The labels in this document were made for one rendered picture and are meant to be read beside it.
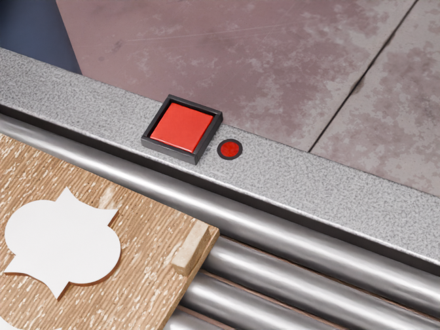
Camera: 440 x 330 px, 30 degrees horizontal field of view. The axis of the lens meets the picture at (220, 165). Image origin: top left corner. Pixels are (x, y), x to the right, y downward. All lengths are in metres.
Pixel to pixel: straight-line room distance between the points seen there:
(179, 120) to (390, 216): 0.28
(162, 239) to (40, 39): 0.71
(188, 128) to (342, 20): 1.43
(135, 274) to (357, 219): 0.26
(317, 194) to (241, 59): 1.37
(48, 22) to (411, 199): 0.82
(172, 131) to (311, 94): 1.23
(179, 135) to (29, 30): 0.58
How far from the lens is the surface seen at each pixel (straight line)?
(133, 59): 2.36
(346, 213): 0.95
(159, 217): 0.94
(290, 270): 0.91
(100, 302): 0.90
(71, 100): 1.09
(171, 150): 0.99
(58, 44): 1.60
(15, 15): 1.49
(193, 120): 1.02
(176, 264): 0.88
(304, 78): 2.25
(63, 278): 0.92
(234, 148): 1.00
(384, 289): 0.92
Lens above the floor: 1.74
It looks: 56 degrees down
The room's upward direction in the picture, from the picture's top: 10 degrees counter-clockwise
